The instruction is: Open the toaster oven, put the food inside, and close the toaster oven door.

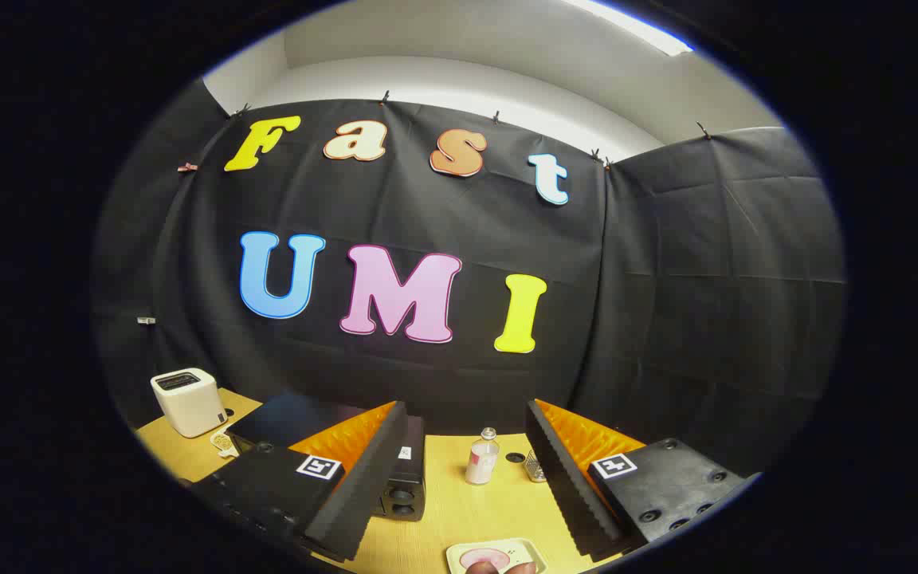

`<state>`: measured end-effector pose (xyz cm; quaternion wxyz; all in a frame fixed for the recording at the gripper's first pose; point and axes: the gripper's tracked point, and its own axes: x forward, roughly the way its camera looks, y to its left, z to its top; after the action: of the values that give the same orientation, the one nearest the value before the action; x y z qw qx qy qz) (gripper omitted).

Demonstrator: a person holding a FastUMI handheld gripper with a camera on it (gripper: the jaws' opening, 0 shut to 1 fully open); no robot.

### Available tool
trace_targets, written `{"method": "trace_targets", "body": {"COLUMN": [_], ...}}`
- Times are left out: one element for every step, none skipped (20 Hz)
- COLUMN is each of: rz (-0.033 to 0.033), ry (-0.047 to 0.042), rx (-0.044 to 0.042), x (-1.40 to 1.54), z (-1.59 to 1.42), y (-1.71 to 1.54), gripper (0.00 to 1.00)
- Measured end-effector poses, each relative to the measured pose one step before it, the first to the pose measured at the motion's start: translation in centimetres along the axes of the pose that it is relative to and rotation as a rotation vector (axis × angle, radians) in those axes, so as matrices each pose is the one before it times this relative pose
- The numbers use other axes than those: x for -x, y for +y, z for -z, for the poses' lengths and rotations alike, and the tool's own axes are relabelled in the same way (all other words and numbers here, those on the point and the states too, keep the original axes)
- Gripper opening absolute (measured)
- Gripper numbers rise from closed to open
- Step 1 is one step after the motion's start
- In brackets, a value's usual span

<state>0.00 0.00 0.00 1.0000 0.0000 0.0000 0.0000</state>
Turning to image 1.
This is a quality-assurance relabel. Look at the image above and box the pink round ham slice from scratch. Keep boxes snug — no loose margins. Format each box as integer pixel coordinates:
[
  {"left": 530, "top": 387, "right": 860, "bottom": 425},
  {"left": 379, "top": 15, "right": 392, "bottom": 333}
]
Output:
[{"left": 459, "top": 548, "right": 512, "bottom": 568}]

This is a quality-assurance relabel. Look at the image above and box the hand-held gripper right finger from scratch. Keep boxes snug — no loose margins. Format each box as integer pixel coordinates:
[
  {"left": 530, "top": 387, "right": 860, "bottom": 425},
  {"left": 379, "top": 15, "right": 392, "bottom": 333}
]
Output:
[{"left": 524, "top": 399, "right": 749, "bottom": 559}]

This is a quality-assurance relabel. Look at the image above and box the cream square plate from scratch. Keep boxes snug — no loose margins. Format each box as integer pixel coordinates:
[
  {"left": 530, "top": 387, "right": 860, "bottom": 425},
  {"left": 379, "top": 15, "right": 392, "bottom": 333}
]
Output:
[{"left": 445, "top": 537, "right": 547, "bottom": 574}]

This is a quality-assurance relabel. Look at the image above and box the black toaster oven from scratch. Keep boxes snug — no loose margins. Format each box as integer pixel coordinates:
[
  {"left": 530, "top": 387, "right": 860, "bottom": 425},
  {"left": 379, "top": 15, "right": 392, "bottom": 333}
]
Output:
[{"left": 226, "top": 389, "right": 428, "bottom": 523}]

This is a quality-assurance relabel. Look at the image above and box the white bread toaster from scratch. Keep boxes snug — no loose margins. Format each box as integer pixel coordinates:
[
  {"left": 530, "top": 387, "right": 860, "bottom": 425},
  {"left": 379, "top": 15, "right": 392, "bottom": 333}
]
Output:
[{"left": 151, "top": 368, "right": 229, "bottom": 438}]

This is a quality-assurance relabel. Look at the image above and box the clear glass bottle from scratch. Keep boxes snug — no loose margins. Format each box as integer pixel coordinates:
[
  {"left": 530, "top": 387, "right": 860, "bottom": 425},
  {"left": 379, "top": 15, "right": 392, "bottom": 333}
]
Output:
[{"left": 465, "top": 427, "right": 501, "bottom": 486}]

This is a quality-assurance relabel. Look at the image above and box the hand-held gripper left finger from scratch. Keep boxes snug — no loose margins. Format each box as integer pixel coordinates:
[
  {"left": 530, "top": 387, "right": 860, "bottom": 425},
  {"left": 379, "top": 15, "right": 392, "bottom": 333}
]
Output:
[{"left": 188, "top": 400, "right": 410, "bottom": 563}]

